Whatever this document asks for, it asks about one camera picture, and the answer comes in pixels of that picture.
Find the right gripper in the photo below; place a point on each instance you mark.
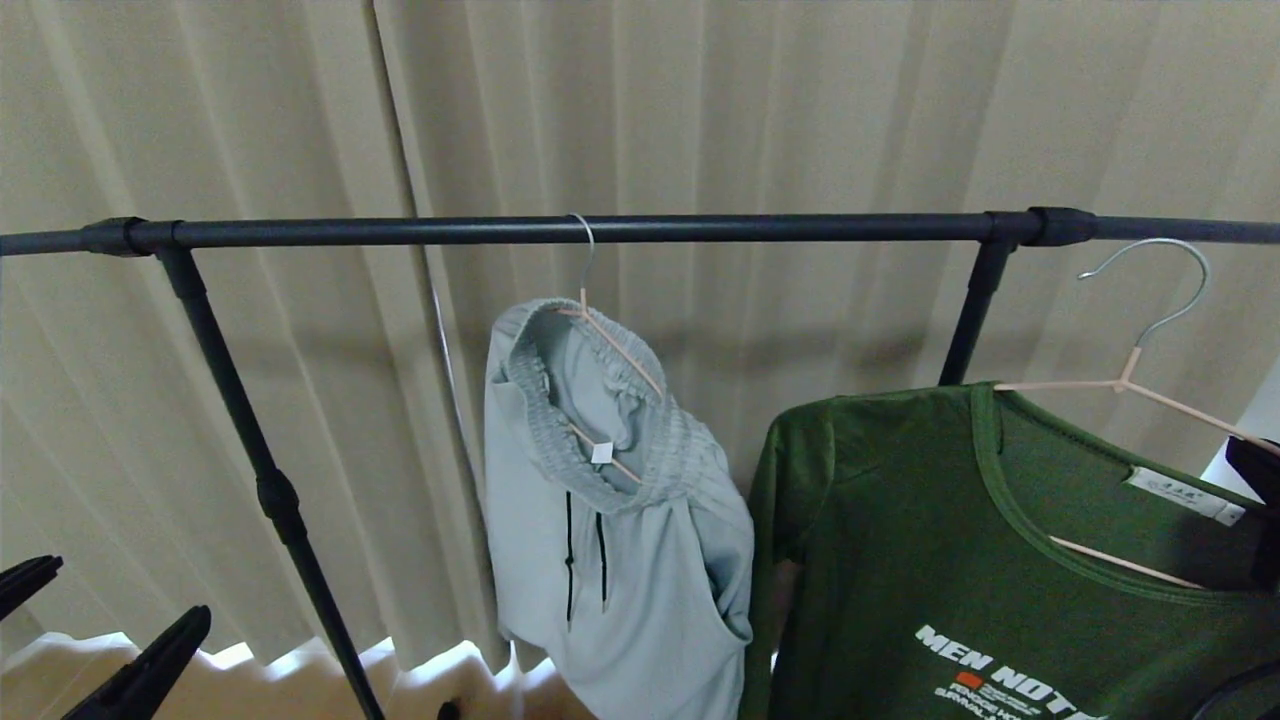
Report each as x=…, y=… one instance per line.
x=1262, y=500

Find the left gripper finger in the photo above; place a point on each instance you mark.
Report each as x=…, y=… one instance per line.
x=150, y=670
x=25, y=578

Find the pink clothes hanger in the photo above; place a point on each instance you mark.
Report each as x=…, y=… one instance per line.
x=1140, y=350
x=610, y=340

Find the green garment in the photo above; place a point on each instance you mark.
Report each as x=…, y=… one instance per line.
x=900, y=560

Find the pale grey shorts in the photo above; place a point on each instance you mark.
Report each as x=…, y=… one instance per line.
x=640, y=600

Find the black clothes rack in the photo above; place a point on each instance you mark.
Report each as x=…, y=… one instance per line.
x=600, y=230

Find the beige curtain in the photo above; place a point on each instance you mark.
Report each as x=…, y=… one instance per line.
x=800, y=100

